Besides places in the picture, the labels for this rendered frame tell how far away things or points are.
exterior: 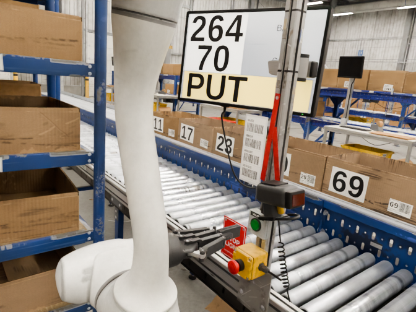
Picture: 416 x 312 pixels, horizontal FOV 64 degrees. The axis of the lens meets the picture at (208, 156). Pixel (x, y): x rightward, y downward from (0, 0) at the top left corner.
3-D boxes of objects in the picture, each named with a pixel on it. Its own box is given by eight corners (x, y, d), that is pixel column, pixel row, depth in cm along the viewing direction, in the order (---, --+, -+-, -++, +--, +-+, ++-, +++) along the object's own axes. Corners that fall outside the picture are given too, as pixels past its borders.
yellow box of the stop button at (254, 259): (226, 271, 95) (229, 248, 93) (248, 262, 100) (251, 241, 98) (264, 299, 83) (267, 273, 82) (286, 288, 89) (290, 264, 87)
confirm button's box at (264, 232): (245, 231, 95) (247, 208, 94) (252, 228, 97) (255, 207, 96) (262, 241, 90) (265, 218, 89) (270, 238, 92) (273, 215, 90)
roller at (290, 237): (216, 262, 117) (220, 251, 115) (306, 231, 149) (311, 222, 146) (225, 272, 114) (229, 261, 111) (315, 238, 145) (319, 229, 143)
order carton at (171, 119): (150, 132, 267) (151, 111, 263) (181, 130, 285) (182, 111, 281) (177, 142, 237) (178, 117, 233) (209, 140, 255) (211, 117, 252)
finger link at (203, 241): (182, 239, 76) (186, 241, 75) (221, 229, 83) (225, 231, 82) (182, 255, 77) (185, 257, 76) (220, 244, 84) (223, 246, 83)
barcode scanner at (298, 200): (289, 232, 79) (290, 189, 77) (252, 220, 88) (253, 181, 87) (306, 226, 83) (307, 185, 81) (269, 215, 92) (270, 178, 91)
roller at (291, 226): (215, 262, 117) (207, 257, 121) (305, 231, 149) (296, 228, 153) (215, 249, 117) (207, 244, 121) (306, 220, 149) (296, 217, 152)
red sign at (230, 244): (220, 252, 108) (223, 215, 105) (222, 251, 109) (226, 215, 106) (255, 277, 96) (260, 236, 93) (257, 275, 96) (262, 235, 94)
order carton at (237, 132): (210, 153, 207) (213, 127, 204) (244, 150, 225) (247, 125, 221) (255, 170, 177) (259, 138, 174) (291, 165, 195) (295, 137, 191)
